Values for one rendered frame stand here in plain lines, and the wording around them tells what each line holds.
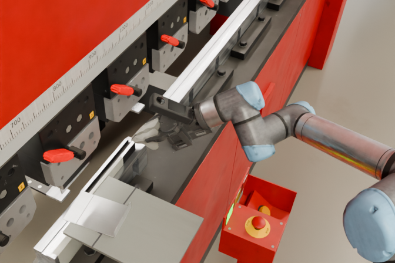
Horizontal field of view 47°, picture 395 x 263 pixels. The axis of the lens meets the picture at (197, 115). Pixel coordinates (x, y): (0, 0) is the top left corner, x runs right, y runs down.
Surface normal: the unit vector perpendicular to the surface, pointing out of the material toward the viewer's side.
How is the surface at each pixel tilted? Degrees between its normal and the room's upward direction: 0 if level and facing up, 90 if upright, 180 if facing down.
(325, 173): 0
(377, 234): 88
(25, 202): 90
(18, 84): 90
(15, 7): 90
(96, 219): 0
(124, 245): 0
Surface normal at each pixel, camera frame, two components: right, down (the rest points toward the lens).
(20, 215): 0.90, 0.34
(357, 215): -0.88, 0.24
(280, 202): -0.41, 0.62
